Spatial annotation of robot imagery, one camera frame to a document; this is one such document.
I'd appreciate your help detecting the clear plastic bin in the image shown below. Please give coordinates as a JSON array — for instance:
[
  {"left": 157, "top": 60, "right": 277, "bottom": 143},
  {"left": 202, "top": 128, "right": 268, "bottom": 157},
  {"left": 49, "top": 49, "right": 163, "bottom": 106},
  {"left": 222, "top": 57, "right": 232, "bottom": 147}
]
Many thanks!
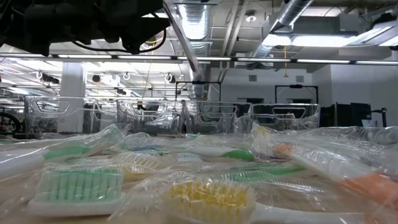
[
  {"left": 185, "top": 101, "right": 253, "bottom": 134},
  {"left": 24, "top": 95, "right": 118, "bottom": 139},
  {"left": 251, "top": 103, "right": 321, "bottom": 132},
  {"left": 116, "top": 98, "right": 187, "bottom": 135}
]

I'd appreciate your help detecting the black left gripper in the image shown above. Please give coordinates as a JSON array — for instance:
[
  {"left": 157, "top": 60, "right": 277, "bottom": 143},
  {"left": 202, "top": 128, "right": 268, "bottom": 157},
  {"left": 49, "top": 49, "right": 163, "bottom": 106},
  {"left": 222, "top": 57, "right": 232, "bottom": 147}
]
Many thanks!
[{"left": 102, "top": 0, "right": 171, "bottom": 55}]

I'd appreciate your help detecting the long ceiling light strip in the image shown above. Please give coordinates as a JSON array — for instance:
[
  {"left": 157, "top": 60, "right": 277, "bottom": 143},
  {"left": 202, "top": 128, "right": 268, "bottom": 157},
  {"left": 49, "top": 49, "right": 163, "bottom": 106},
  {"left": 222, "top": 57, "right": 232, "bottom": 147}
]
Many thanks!
[{"left": 0, "top": 53, "right": 398, "bottom": 65}]

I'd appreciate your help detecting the silver ceiling air duct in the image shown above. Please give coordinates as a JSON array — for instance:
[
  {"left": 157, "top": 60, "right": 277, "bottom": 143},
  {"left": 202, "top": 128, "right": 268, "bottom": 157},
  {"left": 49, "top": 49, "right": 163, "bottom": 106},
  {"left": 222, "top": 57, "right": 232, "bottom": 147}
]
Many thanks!
[
  {"left": 174, "top": 0, "right": 215, "bottom": 97},
  {"left": 248, "top": 0, "right": 315, "bottom": 58}
]

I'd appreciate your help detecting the grey ceiling beam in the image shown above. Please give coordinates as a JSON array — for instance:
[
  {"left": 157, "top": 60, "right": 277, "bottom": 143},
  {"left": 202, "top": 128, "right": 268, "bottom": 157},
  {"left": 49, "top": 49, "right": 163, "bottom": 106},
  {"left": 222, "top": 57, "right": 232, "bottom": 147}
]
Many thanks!
[{"left": 162, "top": 0, "right": 201, "bottom": 73}]

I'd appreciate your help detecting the black background equipment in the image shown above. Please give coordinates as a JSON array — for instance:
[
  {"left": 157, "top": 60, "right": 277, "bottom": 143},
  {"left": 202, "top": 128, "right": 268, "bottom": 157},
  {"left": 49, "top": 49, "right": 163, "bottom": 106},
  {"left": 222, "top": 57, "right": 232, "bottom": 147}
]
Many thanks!
[{"left": 320, "top": 102, "right": 373, "bottom": 128}]

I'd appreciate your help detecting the bright ceiling light panel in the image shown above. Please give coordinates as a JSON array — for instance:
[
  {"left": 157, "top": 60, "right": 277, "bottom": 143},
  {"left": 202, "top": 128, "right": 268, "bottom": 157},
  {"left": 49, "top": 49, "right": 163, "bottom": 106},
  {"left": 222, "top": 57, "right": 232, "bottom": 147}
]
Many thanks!
[{"left": 262, "top": 32, "right": 355, "bottom": 48}]

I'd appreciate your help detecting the white wrapped toothbrush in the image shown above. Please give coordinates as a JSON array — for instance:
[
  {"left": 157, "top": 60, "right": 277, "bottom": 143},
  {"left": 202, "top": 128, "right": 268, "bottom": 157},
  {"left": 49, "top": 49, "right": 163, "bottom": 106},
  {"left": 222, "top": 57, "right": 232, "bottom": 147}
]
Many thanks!
[{"left": 176, "top": 152, "right": 203, "bottom": 165}]

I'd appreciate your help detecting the white building pillar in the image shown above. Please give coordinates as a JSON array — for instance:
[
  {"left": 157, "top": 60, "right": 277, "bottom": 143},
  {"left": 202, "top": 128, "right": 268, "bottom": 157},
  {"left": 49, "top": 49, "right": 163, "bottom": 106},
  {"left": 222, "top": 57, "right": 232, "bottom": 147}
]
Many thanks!
[{"left": 58, "top": 62, "right": 87, "bottom": 133}]

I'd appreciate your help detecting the black wheel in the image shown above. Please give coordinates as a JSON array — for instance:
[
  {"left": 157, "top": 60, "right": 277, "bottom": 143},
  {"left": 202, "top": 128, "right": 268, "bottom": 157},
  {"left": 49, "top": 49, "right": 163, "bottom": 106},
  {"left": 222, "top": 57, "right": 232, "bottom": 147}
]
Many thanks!
[{"left": 0, "top": 111, "right": 22, "bottom": 134}]

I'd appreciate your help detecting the yellow hanging cord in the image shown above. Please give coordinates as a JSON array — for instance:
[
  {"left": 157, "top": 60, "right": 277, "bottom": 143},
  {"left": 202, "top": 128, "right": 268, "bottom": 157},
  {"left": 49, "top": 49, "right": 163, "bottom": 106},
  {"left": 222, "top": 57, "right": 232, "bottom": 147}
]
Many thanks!
[{"left": 282, "top": 46, "right": 289, "bottom": 78}]

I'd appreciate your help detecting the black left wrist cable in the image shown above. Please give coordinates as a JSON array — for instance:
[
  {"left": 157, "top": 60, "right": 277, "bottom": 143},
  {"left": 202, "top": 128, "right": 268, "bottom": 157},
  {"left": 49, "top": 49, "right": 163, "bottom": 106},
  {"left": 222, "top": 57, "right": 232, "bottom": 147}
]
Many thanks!
[{"left": 71, "top": 27, "right": 168, "bottom": 55}]

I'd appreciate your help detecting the black background rig frame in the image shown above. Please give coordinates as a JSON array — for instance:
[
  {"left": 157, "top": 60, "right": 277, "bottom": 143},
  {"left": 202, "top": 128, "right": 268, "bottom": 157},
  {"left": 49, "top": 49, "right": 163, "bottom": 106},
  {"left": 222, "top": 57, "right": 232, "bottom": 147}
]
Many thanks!
[{"left": 274, "top": 83, "right": 319, "bottom": 105}]

